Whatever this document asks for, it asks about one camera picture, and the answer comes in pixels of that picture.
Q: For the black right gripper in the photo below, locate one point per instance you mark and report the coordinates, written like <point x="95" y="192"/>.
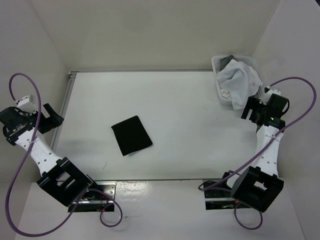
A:
<point x="252" y="103"/>

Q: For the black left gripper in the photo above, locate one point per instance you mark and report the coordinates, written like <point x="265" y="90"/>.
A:
<point x="54" y="120"/>

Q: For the white skirt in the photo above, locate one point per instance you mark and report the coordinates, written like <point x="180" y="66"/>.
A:
<point x="238" y="81"/>

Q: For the black skirt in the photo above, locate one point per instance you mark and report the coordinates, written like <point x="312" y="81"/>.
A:
<point x="131" y="136"/>

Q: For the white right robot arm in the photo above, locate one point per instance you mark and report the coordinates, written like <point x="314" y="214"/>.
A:
<point x="259" y="185"/>

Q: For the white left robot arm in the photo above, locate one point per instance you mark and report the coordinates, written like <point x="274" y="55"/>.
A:
<point x="60" y="178"/>

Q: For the white plastic basket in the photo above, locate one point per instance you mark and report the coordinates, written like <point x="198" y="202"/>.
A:
<point x="250" y="61"/>

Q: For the dark grey garment in basket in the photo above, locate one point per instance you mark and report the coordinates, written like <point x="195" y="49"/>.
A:
<point x="224" y="61"/>

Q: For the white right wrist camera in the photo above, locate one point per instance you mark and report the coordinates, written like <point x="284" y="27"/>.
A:
<point x="268" y="91"/>

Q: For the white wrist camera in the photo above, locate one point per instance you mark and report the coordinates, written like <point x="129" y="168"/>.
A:
<point x="268" y="91"/>
<point x="27" y="104"/>

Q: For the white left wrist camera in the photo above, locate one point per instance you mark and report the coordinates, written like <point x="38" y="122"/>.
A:
<point x="27" y="104"/>

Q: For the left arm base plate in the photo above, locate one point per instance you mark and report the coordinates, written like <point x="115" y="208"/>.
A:
<point x="94" y="201"/>

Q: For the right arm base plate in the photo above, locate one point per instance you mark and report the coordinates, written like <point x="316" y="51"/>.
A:
<point x="218" y="199"/>

